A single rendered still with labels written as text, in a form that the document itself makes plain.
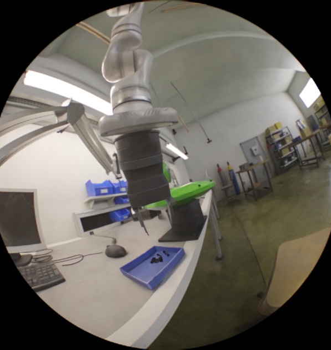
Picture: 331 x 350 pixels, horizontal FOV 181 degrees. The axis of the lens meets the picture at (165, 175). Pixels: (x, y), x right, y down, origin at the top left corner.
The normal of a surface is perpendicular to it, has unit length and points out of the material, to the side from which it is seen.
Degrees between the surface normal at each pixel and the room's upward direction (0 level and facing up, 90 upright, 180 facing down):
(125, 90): 116
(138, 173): 126
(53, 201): 90
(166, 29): 180
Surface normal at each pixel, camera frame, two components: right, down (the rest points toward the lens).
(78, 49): 0.31, 0.93
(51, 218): 0.85, -0.36
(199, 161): -0.44, -0.04
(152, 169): 0.37, 0.33
